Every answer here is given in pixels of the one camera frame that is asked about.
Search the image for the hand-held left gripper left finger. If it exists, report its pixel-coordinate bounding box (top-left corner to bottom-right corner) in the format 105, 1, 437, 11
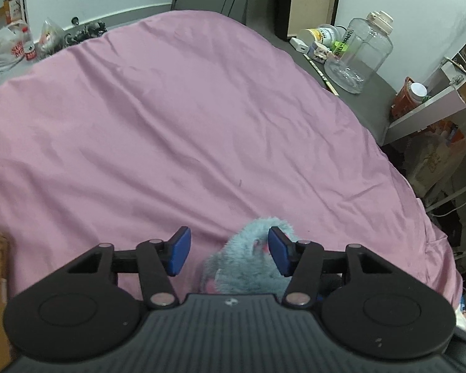
65, 226, 192, 311

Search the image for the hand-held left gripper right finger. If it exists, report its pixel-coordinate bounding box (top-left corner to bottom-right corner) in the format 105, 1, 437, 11
268, 226, 402, 309

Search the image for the grey fluffy plush toy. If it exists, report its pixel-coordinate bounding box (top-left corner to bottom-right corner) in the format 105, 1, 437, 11
200, 218, 329, 300

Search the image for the pink bed sheet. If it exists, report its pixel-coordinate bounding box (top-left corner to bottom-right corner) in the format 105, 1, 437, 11
0, 10, 464, 319

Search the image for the thin wooden stick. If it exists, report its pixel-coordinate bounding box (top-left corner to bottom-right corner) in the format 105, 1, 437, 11
303, 53, 340, 97

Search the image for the red bucket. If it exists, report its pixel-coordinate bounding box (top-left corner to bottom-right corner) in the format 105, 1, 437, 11
390, 77, 428, 121

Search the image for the white desk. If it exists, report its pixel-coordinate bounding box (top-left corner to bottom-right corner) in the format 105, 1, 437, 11
384, 58, 466, 146

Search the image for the white charger block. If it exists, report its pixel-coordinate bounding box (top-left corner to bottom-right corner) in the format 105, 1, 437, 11
289, 37, 311, 54

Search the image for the large clear water jug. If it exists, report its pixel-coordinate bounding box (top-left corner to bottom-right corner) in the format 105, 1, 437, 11
324, 11, 395, 94

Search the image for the white round jar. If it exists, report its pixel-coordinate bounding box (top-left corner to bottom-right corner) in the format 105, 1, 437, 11
308, 25, 346, 45

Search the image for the black framed board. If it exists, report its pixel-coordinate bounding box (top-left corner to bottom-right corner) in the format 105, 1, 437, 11
276, 0, 342, 41

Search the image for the clear bag with trash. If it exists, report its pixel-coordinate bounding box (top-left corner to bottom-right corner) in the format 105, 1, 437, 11
35, 17, 66, 60

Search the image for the red label water bottle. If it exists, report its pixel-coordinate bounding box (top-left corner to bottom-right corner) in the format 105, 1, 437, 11
20, 26, 37, 62

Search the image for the white plastic shopping bag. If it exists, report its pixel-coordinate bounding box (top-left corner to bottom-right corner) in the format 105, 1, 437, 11
0, 23, 26, 74

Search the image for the orange and white carton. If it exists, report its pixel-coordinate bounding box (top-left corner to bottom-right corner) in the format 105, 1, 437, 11
3, 0, 26, 24

